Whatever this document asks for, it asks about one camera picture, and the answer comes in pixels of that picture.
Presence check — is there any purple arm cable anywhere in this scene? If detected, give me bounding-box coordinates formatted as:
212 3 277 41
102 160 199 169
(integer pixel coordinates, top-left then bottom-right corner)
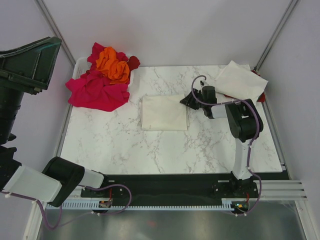
0 184 133 231
191 76 263 218

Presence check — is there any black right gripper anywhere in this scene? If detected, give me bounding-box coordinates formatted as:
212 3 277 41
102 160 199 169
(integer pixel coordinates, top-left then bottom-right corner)
179 89 206 111

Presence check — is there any white slotted cable duct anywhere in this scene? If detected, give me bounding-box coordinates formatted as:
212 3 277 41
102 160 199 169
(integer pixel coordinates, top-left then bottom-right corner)
45 198 256 211

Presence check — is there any right aluminium frame post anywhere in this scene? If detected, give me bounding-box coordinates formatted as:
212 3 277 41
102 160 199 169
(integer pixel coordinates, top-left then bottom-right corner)
253 0 300 73

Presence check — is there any left aluminium frame post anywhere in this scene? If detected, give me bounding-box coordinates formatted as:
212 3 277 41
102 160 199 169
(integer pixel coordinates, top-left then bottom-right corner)
34 0 76 67

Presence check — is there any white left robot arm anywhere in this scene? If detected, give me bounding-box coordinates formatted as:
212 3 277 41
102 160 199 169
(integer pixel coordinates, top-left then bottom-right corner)
0 37 110 207

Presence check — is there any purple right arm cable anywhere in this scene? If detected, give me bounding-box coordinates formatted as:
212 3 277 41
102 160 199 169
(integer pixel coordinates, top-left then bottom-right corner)
191 76 263 218

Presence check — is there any aluminium frame post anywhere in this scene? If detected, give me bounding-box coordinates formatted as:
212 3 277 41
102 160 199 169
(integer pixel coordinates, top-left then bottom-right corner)
34 0 76 67
253 0 300 73

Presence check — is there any orange t shirt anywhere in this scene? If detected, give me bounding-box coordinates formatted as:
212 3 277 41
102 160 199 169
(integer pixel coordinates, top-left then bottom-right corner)
95 46 130 85

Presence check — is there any white plastic laundry basket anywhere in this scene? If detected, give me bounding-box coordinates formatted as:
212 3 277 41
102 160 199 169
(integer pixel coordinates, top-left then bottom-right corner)
72 56 140 92

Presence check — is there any cream white t shirt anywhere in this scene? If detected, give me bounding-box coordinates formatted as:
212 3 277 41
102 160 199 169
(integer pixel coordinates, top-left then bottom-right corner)
141 94 188 131

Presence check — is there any magenta pink t shirt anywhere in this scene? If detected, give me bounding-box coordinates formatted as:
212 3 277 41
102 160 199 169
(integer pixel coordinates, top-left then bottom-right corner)
65 42 132 112

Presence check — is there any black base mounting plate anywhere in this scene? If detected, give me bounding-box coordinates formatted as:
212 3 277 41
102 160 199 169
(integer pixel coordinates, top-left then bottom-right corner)
79 172 291 207

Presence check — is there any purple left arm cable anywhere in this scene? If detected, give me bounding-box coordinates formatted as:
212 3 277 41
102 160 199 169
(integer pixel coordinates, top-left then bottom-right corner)
0 184 133 231

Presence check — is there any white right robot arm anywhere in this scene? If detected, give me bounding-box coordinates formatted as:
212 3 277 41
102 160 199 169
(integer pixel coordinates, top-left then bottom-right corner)
179 85 264 197

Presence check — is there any folded cream t shirt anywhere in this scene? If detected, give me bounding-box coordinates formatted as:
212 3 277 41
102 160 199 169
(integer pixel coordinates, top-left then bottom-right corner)
215 60 268 104

